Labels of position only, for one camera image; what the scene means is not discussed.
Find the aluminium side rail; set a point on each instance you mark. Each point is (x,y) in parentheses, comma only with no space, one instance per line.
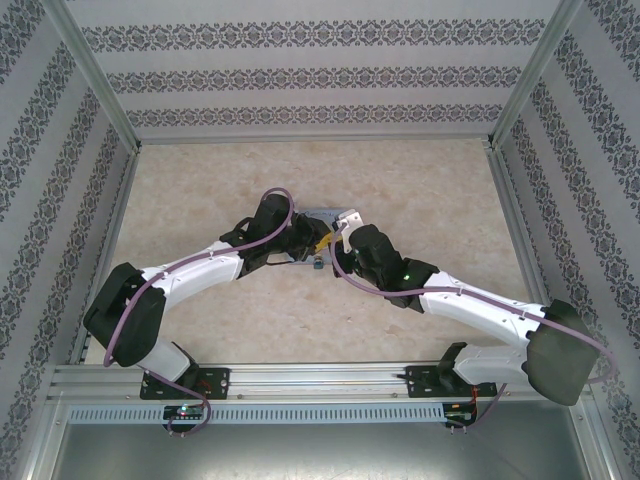
(117,215)
(515,210)

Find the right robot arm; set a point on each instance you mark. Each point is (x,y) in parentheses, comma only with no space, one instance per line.
(475,305)

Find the aluminium frame post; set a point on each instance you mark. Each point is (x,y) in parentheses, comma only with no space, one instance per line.
(90,70)
(535,70)

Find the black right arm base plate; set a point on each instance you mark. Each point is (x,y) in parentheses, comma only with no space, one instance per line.
(422,382)

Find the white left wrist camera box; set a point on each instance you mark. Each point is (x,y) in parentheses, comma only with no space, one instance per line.
(350,219)

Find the aluminium mounting rail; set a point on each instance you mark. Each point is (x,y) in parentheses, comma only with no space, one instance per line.
(320,381)

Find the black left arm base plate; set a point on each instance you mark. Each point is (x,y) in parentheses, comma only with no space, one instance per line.
(217,382)

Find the small blue padlock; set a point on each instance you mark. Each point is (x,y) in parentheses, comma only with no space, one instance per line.
(317,264)

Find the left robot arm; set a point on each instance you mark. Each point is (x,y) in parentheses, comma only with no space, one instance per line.
(200,270)

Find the blue cartoon print tin box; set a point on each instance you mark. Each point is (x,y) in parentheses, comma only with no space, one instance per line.
(325,214)

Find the grey metal panel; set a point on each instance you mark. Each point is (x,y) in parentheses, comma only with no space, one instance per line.
(320,452)

